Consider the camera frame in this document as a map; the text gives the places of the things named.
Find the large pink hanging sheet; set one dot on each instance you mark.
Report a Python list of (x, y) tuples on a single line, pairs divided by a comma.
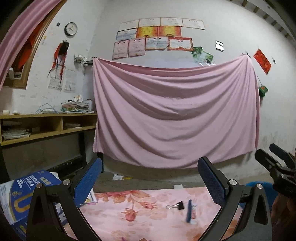
[(167, 118)]

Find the blue printed carton box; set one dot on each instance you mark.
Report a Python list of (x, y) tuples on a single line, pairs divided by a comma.
[(16, 196)]

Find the white paper scrap on floor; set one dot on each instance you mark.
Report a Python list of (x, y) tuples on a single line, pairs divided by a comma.
[(117, 177)]

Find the black binder clip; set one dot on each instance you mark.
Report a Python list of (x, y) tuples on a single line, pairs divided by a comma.
[(178, 206)]

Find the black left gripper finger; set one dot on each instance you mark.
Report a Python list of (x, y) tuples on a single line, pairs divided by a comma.
[(268, 162)]

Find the pink window curtain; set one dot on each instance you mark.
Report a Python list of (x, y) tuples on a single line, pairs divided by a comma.
[(20, 31)]

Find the red paper wall poster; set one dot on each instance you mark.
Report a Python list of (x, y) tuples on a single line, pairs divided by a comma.
[(262, 61)]

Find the floral pink bedspread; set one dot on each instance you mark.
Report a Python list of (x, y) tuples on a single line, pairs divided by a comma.
[(142, 214)]

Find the wall certificates cluster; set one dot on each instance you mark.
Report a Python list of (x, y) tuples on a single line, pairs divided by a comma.
[(135, 38)]

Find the round wall clock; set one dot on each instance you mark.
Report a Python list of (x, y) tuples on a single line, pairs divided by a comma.
[(70, 29)]

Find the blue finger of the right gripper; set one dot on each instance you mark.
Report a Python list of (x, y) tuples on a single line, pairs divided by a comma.
[(287, 157)]

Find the white square floor paper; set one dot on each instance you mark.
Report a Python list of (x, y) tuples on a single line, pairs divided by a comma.
[(178, 186)]

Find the person right hand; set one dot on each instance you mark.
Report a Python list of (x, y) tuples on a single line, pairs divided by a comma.
[(283, 218)]

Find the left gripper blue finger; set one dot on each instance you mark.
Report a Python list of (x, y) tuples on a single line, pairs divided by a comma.
[(254, 222), (43, 221)]

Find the stack of papers on shelf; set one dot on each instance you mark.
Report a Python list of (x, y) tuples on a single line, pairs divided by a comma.
[(77, 104)]

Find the green photo on wall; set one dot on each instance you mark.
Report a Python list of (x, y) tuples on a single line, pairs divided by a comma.
[(200, 56)]

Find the small silver wall sticker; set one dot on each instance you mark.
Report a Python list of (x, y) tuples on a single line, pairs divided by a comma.
[(219, 46)]

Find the red black hanging tassel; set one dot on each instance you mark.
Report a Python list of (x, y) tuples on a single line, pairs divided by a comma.
[(60, 58)]

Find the wooden window frame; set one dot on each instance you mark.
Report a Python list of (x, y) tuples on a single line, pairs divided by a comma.
[(23, 62)]

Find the wooden wall shelf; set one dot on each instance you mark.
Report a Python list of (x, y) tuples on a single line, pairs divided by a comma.
[(23, 128)]

